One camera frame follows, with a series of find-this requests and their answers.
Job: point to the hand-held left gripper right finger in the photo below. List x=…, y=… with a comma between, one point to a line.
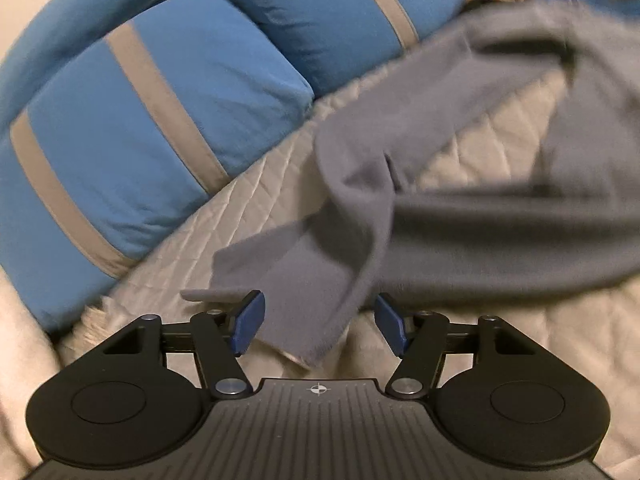
x=391, y=325

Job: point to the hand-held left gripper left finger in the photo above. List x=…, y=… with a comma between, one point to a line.
x=248, y=321

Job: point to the grey fleece garment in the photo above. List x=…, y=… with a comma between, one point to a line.
x=350, y=210

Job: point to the beige quilted bedspread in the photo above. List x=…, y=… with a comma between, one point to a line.
x=225, y=200

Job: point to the blue pillow with grey stripes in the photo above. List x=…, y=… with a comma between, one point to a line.
x=310, y=10
x=125, y=160

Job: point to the plain blue bolster cushion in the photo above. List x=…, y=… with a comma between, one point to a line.
x=75, y=15

